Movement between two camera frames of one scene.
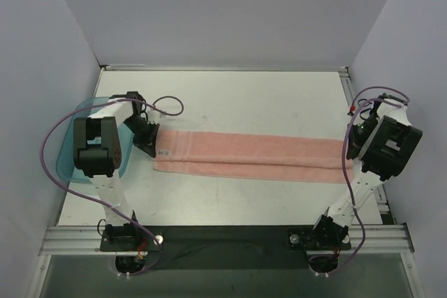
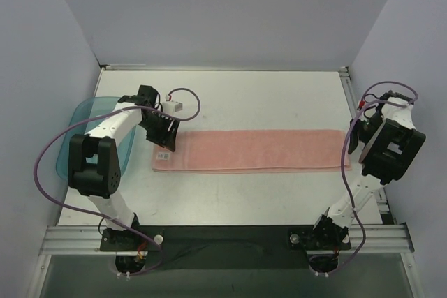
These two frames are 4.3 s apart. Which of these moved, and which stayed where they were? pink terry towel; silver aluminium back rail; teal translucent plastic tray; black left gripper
Moved: pink terry towel; black left gripper
Stayed: silver aluminium back rail; teal translucent plastic tray
